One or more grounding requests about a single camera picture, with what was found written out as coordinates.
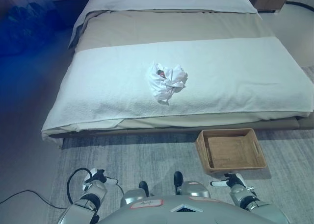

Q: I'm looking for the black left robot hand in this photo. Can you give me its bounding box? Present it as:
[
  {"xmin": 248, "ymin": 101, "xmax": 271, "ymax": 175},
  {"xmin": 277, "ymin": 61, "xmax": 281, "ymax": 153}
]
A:
[{"xmin": 82, "ymin": 168, "xmax": 120, "ymax": 188}]

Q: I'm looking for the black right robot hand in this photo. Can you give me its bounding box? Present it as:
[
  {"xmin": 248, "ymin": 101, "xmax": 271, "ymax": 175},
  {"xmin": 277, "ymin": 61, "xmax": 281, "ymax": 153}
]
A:
[{"xmin": 210, "ymin": 173, "xmax": 244, "ymax": 188}]

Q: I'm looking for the white printed garment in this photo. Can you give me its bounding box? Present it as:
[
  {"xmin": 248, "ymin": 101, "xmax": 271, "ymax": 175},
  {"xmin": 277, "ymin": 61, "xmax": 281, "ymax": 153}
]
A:
[{"xmin": 145, "ymin": 61, "xmax": 189, "ymax": 106}]

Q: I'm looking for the brown wicker basket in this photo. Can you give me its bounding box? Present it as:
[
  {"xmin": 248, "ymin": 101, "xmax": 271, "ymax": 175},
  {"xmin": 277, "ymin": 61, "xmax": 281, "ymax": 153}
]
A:
[{"xmin": 195, "ymin": 128, "xmax": 268, "ymax": 174}]

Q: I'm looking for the blank white red-edged label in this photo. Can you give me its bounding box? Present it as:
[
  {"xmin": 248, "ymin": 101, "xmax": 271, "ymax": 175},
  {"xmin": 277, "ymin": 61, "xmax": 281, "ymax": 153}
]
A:
[{"xmin": 188, "ymin": 195, "xmax": 212, "ymax": 201}]

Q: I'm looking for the silver right robot leg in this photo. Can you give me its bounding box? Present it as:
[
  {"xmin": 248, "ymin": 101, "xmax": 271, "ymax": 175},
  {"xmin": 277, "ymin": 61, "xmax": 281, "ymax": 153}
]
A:
[{"xmin": 173, "ymin": 171, "xmax": 212, "ymax": 199}]

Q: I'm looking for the silver robot leg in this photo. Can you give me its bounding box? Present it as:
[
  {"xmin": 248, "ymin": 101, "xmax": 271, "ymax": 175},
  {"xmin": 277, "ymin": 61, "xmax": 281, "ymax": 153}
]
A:
[
  {"xmin": 121, "ymin": 181, "xmax": 151, "ymax": 207},
  {"xmin": 173, "ymin": 171, "xmax": 212, "ymax": 199}
]

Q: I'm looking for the silver left robot leg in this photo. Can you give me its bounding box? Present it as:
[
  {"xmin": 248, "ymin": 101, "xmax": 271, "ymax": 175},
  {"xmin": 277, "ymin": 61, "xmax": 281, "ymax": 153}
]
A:
[{"xmin": 121, "ymin": 181, "xmax": 151, "ymax": 207}]

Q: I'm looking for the grey striped rug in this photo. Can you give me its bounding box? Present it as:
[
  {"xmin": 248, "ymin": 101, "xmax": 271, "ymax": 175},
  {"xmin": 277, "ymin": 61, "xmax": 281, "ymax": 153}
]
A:
[{"xmin": 45, "ymin": 128, "xmax": 314, "ymax": 224}]

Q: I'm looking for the silver robot torso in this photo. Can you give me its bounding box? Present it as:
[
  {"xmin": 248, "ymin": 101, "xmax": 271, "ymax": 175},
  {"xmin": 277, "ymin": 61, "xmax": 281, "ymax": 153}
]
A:
[{"xmin": 98, "ymin": 194, "xmax": 290, "ymax": 224}]

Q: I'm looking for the handwritten white red-edged label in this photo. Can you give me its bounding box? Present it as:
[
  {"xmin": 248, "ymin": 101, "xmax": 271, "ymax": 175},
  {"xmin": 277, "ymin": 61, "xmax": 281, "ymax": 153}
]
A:
[{"xmin": 130, "ymin": 199, "xmax": 164, "ymax": 208}]

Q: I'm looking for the white terry blanket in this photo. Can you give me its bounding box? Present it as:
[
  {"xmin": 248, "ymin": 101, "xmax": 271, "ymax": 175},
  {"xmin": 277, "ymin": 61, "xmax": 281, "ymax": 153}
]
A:
[{"xmin": 41, "ymin": 36, "xmax": 314, "ymax": 139}]

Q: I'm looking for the dark wooden nightstand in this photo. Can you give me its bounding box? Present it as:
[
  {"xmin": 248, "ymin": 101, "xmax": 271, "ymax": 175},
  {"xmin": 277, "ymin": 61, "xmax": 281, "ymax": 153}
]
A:
[{"xmin": 52, "ymin": 0, "xmax": 89, "ymax": 26}]

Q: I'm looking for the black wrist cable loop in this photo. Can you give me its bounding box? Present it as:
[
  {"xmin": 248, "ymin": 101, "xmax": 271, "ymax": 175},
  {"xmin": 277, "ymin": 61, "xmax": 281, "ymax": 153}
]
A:
[{"xmin": 67, "ymin": 168, "xmax": 99, "ymax": 205}]

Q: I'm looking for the black floor cable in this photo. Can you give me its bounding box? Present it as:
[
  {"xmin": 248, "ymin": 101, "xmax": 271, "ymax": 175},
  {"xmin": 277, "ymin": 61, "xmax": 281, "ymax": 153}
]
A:
[{"xmin": 0, "ymin": 189, "xmax": 63, "ymax": 209}]

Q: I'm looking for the low beige bed frame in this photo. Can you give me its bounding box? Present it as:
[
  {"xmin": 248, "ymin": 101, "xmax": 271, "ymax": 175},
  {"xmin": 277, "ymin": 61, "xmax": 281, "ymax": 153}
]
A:
[{"xmin": 48, "ymin": 115, "xmax": 314, "ymax": 150}]

